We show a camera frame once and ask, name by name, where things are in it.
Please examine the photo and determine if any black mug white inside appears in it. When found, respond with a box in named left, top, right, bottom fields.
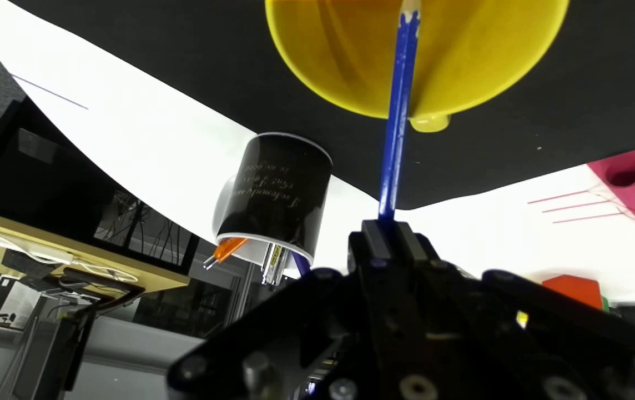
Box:
left=211, top=132, right=336, bottom=262

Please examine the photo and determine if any orange pen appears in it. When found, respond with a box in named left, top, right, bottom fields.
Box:
left=203, top=235, right=249, bottom=272

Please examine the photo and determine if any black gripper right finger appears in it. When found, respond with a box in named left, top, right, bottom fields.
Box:
left=390, top=221, right=635, bottom=400

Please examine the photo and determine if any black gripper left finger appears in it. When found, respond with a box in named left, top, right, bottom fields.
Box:
left=167, top=221, right=394, bottom=400

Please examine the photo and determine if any black silver pen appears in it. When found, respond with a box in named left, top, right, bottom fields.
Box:
left=259, top=243, right=290, bottom=286

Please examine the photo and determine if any blue pen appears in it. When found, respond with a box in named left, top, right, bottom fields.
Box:
left=290, top=252, right=314, bottom=279

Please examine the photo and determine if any white mug yellow inside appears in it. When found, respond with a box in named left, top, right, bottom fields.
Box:
left=263, top=0, right=572, bottom=135

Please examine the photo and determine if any orange block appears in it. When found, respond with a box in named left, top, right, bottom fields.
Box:
left=539, top=274, right=603, bottom=311

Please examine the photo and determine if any blue pencil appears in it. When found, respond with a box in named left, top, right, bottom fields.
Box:
left=375, top=0, right=423, bottom=227

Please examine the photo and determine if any black rectangular mat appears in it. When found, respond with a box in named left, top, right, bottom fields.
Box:
left=8, top=0, right=635, bottom=211

